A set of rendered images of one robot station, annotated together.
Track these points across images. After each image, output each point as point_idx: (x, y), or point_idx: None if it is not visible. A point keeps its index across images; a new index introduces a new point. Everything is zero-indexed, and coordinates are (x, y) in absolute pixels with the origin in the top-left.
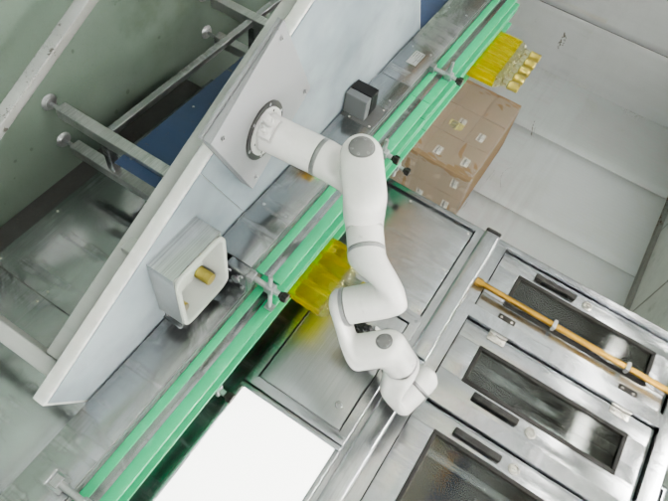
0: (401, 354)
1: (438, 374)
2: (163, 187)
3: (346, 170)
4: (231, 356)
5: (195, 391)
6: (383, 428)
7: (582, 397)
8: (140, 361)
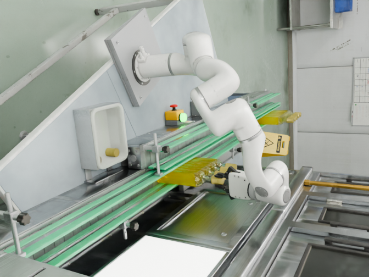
0: (244, 103)
1: (298, 221)
2: None
3: (185, 37)
4: (133, 190)
5: (106, 204)
6: (263, 239)
7: None
8: (66, 195)
